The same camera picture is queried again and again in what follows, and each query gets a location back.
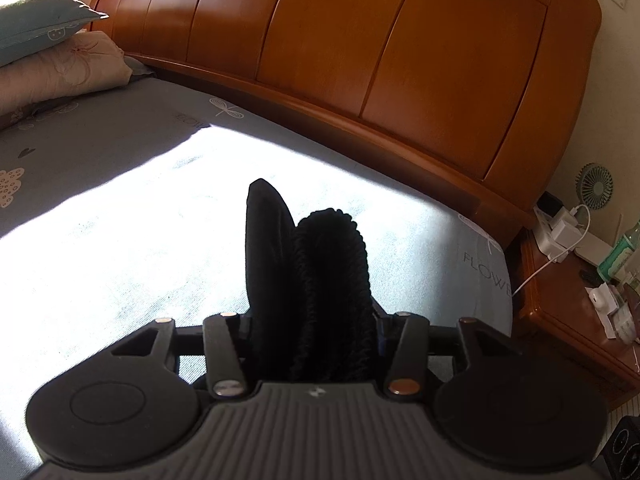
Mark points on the blue floral bed sheet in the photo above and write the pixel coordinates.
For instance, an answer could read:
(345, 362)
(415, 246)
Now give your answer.
(129, 205)

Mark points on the green bottle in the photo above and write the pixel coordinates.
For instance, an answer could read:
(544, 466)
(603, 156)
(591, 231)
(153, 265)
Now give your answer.
(619, 254)

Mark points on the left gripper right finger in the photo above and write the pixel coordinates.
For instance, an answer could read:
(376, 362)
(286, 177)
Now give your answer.
(384, 328)

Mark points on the blue floral pillow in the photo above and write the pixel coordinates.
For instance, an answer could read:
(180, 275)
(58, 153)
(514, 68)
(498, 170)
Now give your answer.
(30, 26)

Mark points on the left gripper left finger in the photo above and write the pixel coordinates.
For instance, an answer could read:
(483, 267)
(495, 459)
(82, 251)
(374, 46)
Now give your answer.
(244, 334)

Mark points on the wooden headboard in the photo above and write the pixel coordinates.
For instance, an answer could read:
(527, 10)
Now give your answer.
(470, 101)

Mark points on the wooden nightstand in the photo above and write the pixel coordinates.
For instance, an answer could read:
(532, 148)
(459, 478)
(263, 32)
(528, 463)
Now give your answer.
(553, 317)

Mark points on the white box on nightstand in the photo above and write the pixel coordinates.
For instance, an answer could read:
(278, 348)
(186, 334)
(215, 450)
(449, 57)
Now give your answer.
(617, 311)

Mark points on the white charger with cable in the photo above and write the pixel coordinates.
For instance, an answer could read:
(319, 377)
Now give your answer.
(558, 232)

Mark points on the black track pants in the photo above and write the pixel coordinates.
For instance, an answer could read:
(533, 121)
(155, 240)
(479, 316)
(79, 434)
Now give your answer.
(309, 292)

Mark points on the beige floral pillow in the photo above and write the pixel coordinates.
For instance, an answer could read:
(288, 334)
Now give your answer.
(87, 62)

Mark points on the small white desk fan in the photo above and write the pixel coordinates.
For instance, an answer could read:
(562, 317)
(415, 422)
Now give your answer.
(594, 186)

